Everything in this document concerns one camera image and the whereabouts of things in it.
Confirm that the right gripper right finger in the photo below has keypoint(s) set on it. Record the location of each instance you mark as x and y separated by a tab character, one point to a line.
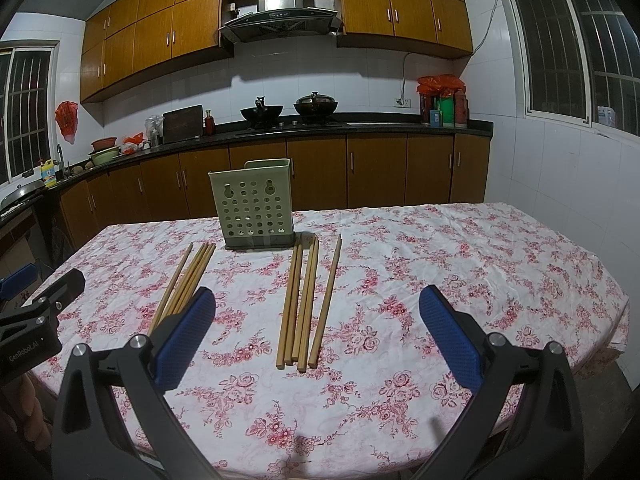
523	419

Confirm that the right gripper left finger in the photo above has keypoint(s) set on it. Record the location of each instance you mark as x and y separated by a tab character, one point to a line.
90	439

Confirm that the black wok with utensils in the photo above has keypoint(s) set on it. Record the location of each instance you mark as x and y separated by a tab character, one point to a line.
262	115

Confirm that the person's left hand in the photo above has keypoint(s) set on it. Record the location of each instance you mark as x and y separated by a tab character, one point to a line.
20	395

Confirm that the yellow detergent bottle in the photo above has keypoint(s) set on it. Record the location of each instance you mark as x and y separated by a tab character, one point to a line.
48	173

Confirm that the black countertop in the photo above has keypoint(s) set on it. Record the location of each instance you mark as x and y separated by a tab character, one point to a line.
291	126

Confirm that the green bowl with red lid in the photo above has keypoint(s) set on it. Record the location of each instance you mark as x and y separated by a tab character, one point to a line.
104	150

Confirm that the wooden lower base cabinets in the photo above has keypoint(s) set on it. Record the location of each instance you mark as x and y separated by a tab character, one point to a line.
358	170

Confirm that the red bag on counter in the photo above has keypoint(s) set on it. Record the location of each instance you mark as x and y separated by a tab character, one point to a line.
132	144

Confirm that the floral pink white tablecloth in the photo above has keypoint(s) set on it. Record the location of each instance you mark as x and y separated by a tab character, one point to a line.
382	396

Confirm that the clear glass jar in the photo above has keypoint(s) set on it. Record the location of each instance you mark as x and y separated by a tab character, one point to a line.
154	130

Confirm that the dark cutting board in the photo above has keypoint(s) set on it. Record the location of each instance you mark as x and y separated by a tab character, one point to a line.
184	124

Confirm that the green perforated utensil holder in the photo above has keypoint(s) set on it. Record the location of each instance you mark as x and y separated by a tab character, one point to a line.
254	204

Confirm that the left barred window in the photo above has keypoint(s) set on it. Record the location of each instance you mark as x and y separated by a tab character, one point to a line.
24	100

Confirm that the barred window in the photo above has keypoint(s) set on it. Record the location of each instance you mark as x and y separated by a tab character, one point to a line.
581	62
24	100

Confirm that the red sauce bottle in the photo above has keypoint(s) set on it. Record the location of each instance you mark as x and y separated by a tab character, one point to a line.
209	123

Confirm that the green box on counter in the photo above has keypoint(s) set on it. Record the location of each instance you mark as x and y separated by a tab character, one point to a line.
445	106

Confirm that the black lidded wok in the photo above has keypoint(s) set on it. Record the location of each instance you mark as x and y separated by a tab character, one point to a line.
315	107

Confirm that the steel range hood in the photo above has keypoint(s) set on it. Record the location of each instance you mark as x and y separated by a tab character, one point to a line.
244	21

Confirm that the right barred window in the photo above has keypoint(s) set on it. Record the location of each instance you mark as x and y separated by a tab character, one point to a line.
581	62

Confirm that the red plastic bag on wall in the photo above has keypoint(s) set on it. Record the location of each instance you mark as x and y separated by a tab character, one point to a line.
66	117

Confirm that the wall power outlet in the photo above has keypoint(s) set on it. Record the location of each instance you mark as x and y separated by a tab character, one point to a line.
402	103

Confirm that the wooden upper wall cabinets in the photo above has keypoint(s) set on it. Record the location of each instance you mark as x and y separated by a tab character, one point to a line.
132	41

